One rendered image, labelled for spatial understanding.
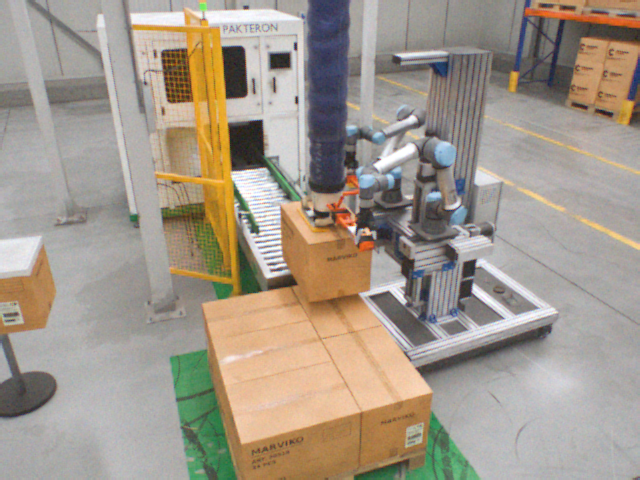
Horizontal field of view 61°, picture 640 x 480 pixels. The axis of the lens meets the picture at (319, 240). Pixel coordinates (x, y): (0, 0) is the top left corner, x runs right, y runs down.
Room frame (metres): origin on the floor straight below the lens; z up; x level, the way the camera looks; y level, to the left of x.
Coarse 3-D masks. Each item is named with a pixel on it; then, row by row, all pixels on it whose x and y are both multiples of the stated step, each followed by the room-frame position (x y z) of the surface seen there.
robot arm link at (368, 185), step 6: (360, 180) 2.46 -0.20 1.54; (366, 180) 2.44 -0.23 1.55; (372, 180) 2.45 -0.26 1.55; (360, 186) 2.46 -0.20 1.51; (366, 186) 2.44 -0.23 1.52; (372, 186) 2.45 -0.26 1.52; (378, 186) 2.47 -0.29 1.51; (360, 192) 2.46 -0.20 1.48; (366, 192) 2.44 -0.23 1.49; (372, 192) 2.45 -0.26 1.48; (360, 198) 2.46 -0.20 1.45; (366, 198) 2.44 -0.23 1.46; (372, 198) 2.46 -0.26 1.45
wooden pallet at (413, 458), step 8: (208, 360) 2.83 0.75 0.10; (216, 392) 2.61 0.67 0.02; (224, 424) 2.32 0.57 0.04; (232, 448) 2.07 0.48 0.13; (424, 448) 2.06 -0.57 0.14; (232, 456) 2.11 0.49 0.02; (400, 456) 2.02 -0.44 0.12; (408, 456) 2.03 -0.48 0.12; (416, 456) 2.05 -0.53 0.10; (424, 456) 2.06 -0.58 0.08; (368, 464) 1.95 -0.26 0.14; (376, 464) 1.97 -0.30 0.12; (384, 464) 1.98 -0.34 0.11; (408, 464) 2.04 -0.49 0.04; (416, 464) 2.05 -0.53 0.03; (344, 472) 1.91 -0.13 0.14; (352, 472) 1.92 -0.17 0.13; (360, 472) 1.93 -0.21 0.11
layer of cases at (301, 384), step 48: (288, 288) 3.04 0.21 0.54; (240, 336) 2.52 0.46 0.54; (288, 336) 2.52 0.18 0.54; (336, 336) 2.52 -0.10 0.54; (384, 336) 2.52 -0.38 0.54; (240, 384) 2.12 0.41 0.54; (288, 384) 2.12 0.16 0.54; (336, 384) 2.12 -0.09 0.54; (384, 384) 2.12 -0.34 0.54; (240, 432) 1.80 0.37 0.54; (288, 432) 1.81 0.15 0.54; (336, 432) 1.89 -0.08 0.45; (384, 432) 1.98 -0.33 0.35
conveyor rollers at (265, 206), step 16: (240, 176) 5.12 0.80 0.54; (256, 176) 5.11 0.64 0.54; (272, 176) 5.12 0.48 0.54; (240, 192) 4.69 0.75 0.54; (256, 192) 4.73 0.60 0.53; (272, 192) 4.70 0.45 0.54; (240, 208) 4.32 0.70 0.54; (256, 208) 4.34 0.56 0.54; (272, 208) 4.33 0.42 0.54; (272, 224) 4.04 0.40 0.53; (256, 240) 3.72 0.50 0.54; (272, 240) 3.75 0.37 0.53; (272, 256) 3.48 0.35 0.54; (272, 272) 3.25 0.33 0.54
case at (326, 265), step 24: (288, 216) 3.06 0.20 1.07; (288, 240) 3.07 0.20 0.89; (312, 240) 2.72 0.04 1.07; (336, 240) 2.73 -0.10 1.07; (288, 264) 3.08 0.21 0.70; (312, 264) 2.68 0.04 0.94; (336, 264) 2.73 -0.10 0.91; (360, 264) 2.78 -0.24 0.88; (312, 288) 2.68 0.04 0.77; (336, 288) 2.73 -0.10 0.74; (360, 288) 2.78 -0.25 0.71
